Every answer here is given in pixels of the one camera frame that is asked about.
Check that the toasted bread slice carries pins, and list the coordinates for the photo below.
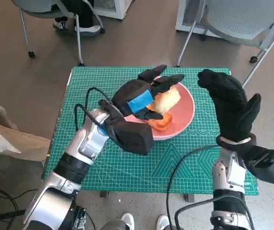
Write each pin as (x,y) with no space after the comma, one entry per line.
(164,123)

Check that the pink bowl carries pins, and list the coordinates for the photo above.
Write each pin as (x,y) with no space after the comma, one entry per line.
(182,112)

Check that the white shoe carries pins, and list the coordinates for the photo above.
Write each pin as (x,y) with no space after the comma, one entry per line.
(163,222)
(127,221)

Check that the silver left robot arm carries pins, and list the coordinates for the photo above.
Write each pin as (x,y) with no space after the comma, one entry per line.
(89,141)

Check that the person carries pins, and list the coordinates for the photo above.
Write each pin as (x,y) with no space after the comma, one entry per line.
(7,141)
(85,14)

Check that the white cabinet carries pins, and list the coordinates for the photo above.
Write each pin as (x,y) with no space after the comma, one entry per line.
(114,9)
(188,14)

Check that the black device box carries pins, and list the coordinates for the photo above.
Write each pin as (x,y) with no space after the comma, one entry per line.
(79,218)

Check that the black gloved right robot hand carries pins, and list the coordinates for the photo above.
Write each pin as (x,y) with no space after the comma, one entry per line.
(232,107)

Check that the black left robot hand, blue tape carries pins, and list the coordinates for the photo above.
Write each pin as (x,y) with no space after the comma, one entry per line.
(129,93)

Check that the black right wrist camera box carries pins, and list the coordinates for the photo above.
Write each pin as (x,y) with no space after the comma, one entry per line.
(271,165)

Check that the round bread bun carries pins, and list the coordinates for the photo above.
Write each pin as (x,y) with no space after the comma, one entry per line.
(168,100)

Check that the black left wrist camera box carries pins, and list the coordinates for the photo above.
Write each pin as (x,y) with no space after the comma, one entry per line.
(134,139)

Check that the green cutting mat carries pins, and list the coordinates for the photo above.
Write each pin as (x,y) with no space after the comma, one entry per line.
(127,172)

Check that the black stand leg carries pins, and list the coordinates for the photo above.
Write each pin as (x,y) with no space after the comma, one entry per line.
(5,215)

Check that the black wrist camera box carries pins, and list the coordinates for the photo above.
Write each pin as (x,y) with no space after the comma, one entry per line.
(271,165)
(134,139)

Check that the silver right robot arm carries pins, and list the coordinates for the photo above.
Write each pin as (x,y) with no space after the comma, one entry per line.
(220,172)

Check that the grey chair with metal legs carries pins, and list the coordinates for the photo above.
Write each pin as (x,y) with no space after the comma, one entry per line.
(235,19)
(78,36)

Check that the black table bracket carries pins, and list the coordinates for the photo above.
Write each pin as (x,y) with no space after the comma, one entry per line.
(103,194)
(189,197)

